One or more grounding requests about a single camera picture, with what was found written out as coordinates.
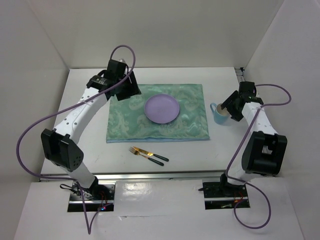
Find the light blue mug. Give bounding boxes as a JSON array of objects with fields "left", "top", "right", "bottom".
[{"left": 210, "top": 103, "right": 230, "bottom": 125}]

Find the green patterned cloth placemat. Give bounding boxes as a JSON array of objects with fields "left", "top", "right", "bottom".
[{"left": 106, "top": 84, "right": 210, "bottom": 143}]

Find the purple plastic plate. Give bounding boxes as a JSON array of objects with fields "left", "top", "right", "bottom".
[{"left": 144, "top": 94, "right": 180, "bottom": 124}]

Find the gold fork green handle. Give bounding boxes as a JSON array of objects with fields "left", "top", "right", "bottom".
[{"left": 129, "top": 147, "right": 164, "bottom": 167}]

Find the gold knife green handle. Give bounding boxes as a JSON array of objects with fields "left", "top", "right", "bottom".
[{"left": 133, "top": 146, "right": 169, "bottom": 162}]

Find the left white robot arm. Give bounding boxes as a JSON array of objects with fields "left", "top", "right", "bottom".
[{"left": 40, "top": 59, "right": 141, "bottom": 200}]

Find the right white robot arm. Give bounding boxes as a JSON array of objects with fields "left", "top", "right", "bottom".
[{"left": 218, "top": 81, "right": 288, "bottom": 196}]

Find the aluminium rail right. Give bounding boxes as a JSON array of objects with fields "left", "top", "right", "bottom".
[{"left": 234, "top": 67, "right": 246, "bottom": 83}]

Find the aluminium rail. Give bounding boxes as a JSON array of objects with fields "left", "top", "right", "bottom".
[
  {"left": 234, "top": 67, "right": 246, "bottom": 83},
  {"left": 38, "top": 168, "right": 275, "bottom": 182}
]

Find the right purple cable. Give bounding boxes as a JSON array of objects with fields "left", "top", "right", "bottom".
[{"left": 224, "top": 83, "right": 293, "bottom": 230}]

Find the purple cable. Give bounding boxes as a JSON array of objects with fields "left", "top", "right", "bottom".
[
  {"left": 224, "top": 83, "right": 293, "bottom": 230},
  {"left": 15, "top": 44, "right": 137, "bottom": 235}
]

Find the aluminium rail front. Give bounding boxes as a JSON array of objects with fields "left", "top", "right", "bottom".
[{"left": 38, "top": 168, "right": 275, "bottom": 182}]

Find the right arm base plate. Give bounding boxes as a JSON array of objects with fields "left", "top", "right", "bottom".
[{"left": 198, "top": 182, "right": 251, "bottom": 210}]

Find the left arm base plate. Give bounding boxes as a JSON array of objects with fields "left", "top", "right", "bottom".
[{"left": 59, "top": 182, "right": 116, "bottom": 213}]

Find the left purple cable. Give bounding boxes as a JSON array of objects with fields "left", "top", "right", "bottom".
[{"left": 15, "top": 44, "right": 137, "bottom": 235}]

